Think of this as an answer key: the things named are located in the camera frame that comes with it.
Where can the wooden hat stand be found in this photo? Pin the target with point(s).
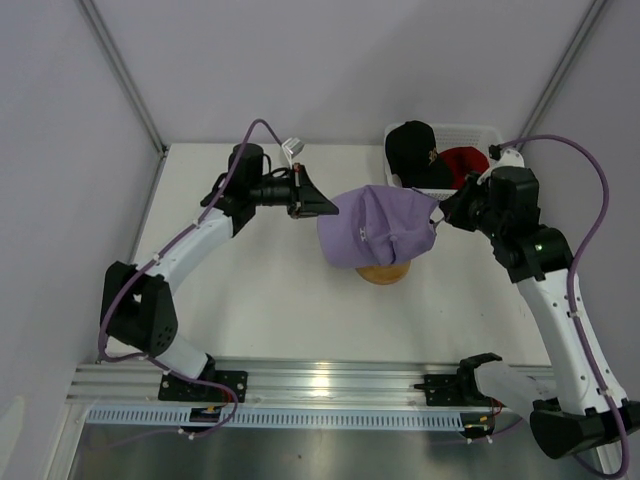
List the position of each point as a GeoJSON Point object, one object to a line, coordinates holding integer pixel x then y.
{"type": "Point", "coordinates": [384, 275]}

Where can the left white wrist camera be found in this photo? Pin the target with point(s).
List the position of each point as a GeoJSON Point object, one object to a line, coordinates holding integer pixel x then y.
{"type": "Point", "coordinates": [291, 148]}

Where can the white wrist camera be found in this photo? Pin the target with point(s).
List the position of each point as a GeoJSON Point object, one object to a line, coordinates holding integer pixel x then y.
{"type": "Point", "coordinates": [501, 157]}
{"type": "Point", "coordinates": [291, 148]}

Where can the right aluminium corner post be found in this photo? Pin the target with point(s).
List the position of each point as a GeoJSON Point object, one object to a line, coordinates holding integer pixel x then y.
{"type": "Point", "coordinates": [580, 38]}

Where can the aluminium mounting rail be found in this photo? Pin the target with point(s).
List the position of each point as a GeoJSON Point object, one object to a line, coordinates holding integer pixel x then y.
{"type": "Point", "coordinates": [295, 384]}

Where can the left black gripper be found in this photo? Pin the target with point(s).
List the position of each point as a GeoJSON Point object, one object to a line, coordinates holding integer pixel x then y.
{"type": "Point", "coordinates": [304, 200]}

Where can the black gold-logo cap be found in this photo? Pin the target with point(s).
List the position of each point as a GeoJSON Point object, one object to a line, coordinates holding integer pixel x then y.
{"type": "Point", "coordinates": [413, 158]}

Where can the left aluminium corner post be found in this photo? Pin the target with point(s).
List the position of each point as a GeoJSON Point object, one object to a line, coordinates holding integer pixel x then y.
{"type": "Point", "coordinates": [120, 71]}

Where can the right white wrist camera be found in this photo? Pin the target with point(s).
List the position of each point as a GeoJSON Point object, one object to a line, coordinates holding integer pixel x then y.
{"type": "Point", "coordinates": [501, 157]}

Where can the white slotted cable duct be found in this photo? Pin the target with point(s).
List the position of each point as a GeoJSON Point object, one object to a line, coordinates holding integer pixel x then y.
{"type": "Point", "coordinates": [207, 417]}

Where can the aluminium corner post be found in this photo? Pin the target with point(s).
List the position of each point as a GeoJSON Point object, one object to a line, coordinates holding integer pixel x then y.
{"type": "Point", "coordinates": [120, 71]}
{"type": "Point", "coordinates": [580, 38]}

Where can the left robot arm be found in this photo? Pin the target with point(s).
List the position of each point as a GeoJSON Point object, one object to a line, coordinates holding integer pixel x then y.
{"type": "Point", "coordinates": [138, 308]}

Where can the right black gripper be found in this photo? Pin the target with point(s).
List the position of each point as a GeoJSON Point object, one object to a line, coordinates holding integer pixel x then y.
{"type": "Point", "coordinates": [454, 207]}

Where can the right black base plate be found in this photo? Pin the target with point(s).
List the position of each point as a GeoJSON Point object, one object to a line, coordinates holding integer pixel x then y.
{"type": "Point", "coordinates": [453, 390]}

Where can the red baseball cap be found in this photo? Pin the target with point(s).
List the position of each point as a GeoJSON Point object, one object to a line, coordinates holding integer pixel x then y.
{"type": "Point", "coordinates": [462, 161]}

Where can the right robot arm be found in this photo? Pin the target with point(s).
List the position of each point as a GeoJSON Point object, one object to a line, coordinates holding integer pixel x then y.
{"type": "Point", "coordinates": [588, 407]}

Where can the white plastic basket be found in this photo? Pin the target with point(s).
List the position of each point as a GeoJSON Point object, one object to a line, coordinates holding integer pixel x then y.
{"type": "Point", "coordinates": [448, 136]}

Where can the purple LA baseball cap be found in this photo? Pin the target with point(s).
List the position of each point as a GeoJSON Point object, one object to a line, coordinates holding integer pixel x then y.
{"type": "Point", "coordinates": [377, 225]}

